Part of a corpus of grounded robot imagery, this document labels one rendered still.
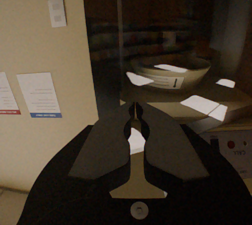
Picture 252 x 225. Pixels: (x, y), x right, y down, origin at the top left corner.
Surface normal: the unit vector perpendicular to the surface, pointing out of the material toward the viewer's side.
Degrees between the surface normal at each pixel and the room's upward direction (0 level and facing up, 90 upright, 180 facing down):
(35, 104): 90
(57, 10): 90
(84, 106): 90
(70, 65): 90
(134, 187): 135
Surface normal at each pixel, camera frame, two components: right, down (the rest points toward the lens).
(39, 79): -0.04, 0.46
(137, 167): -0.05, -0.30
